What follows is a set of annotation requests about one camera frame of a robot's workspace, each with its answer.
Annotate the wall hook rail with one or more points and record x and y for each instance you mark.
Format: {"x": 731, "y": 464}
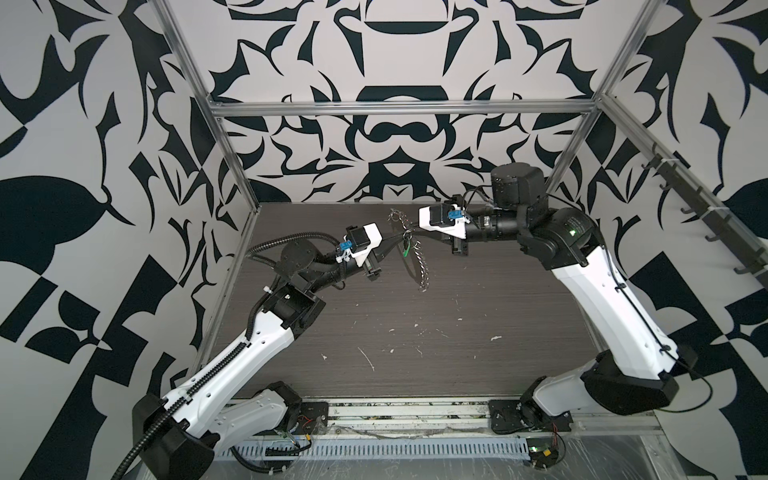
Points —
{"x": 701, "y": 204}

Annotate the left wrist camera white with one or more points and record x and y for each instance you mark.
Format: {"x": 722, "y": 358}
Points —
{"x": 358, "y": 243}

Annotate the white slotted cable duct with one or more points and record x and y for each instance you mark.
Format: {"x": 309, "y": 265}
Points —
{"x": 391, "y": 449}

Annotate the small circuit board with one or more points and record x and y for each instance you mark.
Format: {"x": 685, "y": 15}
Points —
{"x": 545, "y": 453}

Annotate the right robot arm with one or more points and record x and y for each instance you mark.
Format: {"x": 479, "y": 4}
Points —
{"x": 637, "y": 371}

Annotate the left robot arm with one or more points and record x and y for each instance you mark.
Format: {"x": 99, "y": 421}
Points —
{"x": 178, "y": 435}

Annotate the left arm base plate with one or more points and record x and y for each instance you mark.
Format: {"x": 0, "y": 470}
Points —
{"x": 306, "y": 418}

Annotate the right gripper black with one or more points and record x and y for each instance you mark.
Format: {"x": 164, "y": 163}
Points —
{"x": 458, "y": 244}

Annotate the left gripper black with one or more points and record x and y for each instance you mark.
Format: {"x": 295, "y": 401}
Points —
{"x": 373, "y": 256}

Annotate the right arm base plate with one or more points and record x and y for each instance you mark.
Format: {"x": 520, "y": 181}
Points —
{"x": 515, "y": 416}

